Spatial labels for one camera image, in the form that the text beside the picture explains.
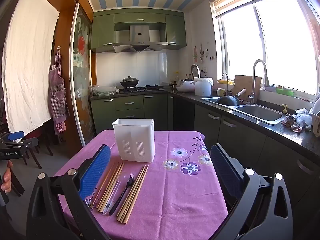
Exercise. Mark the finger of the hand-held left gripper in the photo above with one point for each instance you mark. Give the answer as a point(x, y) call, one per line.
point(28, 144)
point(15, 135)

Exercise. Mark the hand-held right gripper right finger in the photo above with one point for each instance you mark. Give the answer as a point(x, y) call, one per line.
point(225, 172)

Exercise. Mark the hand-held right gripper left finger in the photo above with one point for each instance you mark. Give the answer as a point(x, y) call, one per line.
point(96, 170)

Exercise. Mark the clear plastic spoon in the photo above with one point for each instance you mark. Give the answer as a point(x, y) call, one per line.
point(111, 200)

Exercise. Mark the black plastic fork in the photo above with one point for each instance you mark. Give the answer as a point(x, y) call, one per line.
point(120, 200)

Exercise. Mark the white plastic utensil holder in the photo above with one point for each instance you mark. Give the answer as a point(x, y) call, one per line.
point(133, 140)

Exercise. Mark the person's left hand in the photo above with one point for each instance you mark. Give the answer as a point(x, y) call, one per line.
point(6, 180)

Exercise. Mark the green sink base cabinet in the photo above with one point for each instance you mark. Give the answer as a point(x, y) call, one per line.
point(237, 132)

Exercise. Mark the pink checked apron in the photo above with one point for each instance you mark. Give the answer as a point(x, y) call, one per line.
point(57, 95)

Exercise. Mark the purple floral tablecloth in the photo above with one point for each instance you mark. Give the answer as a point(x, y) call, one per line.
point(162, 192)

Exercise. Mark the white hanging cloth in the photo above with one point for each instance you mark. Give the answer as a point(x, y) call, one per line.
point(27, 67)

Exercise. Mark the stainless steel double sink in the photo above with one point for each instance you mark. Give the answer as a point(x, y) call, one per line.
point(260, 112)

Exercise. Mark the green stove base cabinet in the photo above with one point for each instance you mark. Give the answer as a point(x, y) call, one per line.
point(130, 102)

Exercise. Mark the plastic bag of greens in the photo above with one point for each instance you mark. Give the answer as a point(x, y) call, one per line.
point(102, 90)

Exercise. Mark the white cup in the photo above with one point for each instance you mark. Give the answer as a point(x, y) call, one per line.
point(221, 92)

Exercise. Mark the crumpled dish rag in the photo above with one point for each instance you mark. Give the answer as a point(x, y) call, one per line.
point(291, 125)

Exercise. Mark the glass sliding door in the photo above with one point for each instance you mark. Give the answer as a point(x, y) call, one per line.
point(81, 80)

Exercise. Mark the small steel faucet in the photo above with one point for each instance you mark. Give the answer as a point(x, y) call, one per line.
point(227, 87)

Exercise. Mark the yellow soap dispenser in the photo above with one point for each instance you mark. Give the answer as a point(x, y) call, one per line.
point(284, 109)

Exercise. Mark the white plastic bucket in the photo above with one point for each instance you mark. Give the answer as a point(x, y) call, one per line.
point(202, 87)

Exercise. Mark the black kitchen countertop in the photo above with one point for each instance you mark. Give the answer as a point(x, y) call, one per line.
point(307, 140)

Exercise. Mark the wooden cutting board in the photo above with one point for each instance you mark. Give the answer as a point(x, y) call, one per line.
point(246, 85)

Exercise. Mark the yellow plastic basket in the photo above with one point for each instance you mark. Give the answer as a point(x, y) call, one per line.
point(225, 82)

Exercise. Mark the lilac plastic dish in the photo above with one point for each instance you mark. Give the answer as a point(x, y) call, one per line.
point(270, 89)

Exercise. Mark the black lidded wok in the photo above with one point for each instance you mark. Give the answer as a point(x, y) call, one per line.
point(129, 81)

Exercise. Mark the white rice cooker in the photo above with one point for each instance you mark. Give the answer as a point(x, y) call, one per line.
point(186, 85)

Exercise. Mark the clear plastic bag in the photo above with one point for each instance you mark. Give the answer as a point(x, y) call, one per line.
point(303, 117)

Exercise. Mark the tall steel faucet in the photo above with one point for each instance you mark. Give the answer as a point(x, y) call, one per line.
point(253, 80)

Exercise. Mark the black gas stove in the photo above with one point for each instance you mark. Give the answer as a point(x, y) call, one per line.
point(150, 88)

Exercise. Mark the green plastic basket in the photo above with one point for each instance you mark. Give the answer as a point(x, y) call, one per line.
point(285, 92)

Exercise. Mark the dark sauce bottle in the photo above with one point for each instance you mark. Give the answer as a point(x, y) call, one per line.
point(189, 77)

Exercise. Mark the small black pot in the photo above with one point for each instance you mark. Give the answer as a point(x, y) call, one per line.
point(173, 84)

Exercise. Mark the white dish rack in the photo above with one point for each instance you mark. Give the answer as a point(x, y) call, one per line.
point(315, 120)

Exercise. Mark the white thermos pot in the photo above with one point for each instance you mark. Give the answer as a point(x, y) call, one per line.
point(195, 71)

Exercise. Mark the hanging kitchen tools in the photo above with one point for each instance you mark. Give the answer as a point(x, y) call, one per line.
point(200, 53)

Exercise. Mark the kitchen window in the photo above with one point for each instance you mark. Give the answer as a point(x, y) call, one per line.
point(275, 42)

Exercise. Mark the steel range hood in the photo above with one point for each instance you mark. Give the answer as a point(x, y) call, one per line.
point(138, 36)

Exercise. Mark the green wall cabinets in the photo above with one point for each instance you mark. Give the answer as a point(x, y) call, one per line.
point(102, 32)

